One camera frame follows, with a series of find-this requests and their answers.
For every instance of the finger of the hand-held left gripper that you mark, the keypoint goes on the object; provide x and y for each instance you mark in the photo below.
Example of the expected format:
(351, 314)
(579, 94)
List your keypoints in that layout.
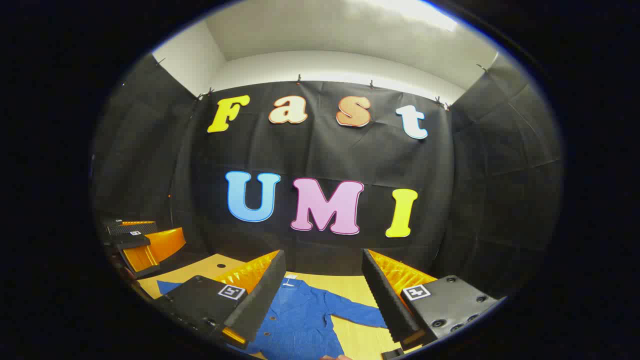
(132, 229)
(155, 247)

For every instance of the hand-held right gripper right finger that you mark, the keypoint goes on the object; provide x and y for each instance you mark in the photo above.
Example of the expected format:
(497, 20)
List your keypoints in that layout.
(385, 300)

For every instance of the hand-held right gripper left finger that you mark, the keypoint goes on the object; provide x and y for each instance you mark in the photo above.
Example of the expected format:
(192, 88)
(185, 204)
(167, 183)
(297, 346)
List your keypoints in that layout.
(260, 300)

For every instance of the black backdrop cloth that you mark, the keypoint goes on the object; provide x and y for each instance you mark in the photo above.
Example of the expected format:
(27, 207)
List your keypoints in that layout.
(325, 150)

